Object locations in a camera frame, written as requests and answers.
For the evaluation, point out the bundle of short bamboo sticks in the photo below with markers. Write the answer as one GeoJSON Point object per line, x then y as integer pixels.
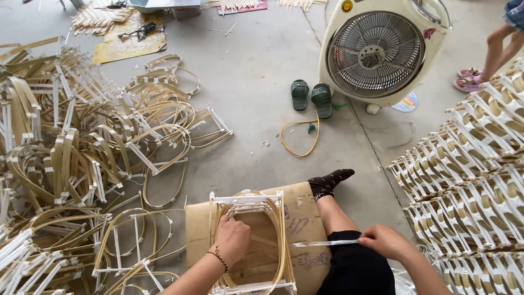
{"type": "Point", "coordinates": [301, 3]}

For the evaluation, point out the black hand tool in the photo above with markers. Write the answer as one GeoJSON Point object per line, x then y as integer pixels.
{"type": "Point", "coordinates": [145, 29]}

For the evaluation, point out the person's right fingers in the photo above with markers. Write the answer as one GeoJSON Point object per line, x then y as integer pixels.
{"type": "Point", "coordinates": [366, 241]}

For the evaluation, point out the loose pile of bamboo frames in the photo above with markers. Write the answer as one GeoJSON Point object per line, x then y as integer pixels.
{"type": "Point", "coordinates": [69, 155]}

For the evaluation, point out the person's right hand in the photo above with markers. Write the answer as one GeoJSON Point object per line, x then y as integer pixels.
{"type": "Point", "coordinates": [385, 241]}

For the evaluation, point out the cream box fan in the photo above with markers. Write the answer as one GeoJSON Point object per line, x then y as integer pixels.
{"type": "Point", "coordinates": [380, 53]}

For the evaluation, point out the yellow cardboard sheet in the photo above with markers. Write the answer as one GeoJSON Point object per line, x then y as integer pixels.
{"type": "Point", "coordinates": [127, 47]}

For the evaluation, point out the black shorts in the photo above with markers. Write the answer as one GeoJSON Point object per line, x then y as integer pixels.
{"type": "Point", "coordinates": [354, 266]}

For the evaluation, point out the pink mat with bamboo strips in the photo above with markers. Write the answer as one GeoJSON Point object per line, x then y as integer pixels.
{"type": "Point", "coordinates": [241, 6]}

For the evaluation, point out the brown scribbled cardboard board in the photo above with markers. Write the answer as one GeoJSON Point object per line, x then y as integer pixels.
{"type": "Point", "coordinates": [303, 213]}

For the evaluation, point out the person's left fingers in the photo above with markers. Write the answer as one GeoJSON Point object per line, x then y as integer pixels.
{"type": "Point", "coordinates": [227, 221]}

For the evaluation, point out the grey metal container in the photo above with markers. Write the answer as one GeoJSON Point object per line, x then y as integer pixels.
{"type": "Point", "coordinates": [163, 5]}

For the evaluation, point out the black patterned sock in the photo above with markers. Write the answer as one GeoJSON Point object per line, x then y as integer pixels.
{"type": "Point", "coordinates": [327, 182]}

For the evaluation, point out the dark green slipper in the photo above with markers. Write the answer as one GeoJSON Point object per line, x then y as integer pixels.
{"type": "Point", "coordinates": [322, 100]}
{"type": "Point", "coordinates": [299, 94]}

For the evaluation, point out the heap of bamboo strips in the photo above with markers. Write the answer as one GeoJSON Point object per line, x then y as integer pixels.
{"type": "Point", "coordinates": [98, 18]}

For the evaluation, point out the stacked rows of finished frames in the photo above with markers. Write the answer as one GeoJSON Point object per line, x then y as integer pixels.
{"type": "Point", "coordinates": [470, 188]}

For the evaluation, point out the person's bare leg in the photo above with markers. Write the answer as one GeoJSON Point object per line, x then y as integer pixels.
{"type": "Point", "coordinates": [335, 215]}

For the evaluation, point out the loose bamboo sticks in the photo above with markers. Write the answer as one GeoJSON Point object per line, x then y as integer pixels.
{"type": "Point", "coordinates": [229, 30]}

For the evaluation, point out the colourful round paper disc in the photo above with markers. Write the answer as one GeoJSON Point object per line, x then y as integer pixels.
{"type": "Point", "coordinates": [407, 103]}

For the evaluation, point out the bamboo hoop frame white joints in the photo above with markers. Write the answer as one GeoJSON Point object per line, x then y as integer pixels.
{"type": "Point", "coordinates": [245, 200]}

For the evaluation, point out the black scissors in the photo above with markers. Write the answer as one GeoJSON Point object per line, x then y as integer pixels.
{"type": "Point", "coordinates": [114, 5]}

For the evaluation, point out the white plastic strip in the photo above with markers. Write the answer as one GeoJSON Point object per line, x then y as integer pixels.
{"type": "Point", "coordinates": [327, 243]}

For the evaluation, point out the person's left hand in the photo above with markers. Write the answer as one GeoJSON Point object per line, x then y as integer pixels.
{"type": "Point", "coordinates": [231, 241]}

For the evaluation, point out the pink sandal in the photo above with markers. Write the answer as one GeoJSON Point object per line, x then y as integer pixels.
{"type": "Point", "coordinates": [468, 73]}
{"type": "Point", "coordinates": [466, 85]}

